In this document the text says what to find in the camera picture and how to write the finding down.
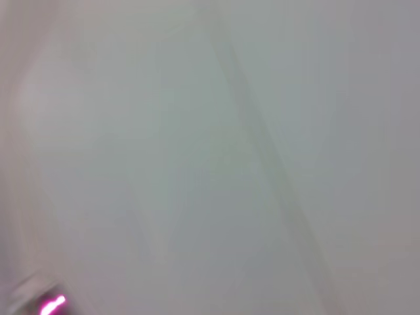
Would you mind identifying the pink toy peach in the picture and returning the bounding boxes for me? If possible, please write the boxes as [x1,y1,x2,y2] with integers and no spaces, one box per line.
[35,293,68,315]

